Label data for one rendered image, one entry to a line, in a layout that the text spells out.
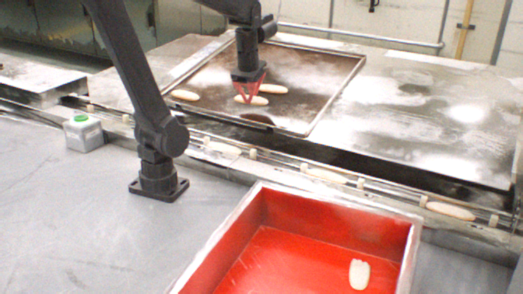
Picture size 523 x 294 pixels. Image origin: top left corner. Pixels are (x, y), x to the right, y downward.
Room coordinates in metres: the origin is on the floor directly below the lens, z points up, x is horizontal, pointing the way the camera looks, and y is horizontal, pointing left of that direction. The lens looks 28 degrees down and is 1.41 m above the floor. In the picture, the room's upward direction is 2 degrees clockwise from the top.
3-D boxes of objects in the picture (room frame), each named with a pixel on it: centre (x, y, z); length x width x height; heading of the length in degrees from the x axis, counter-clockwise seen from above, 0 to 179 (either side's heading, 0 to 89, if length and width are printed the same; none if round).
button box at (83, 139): (1.11, 0.49, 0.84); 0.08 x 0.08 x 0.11; 63
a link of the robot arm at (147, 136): (0.93, 0.24, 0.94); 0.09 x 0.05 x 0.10; 145
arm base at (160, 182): (0.91, 0.25, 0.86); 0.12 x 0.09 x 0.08; 69
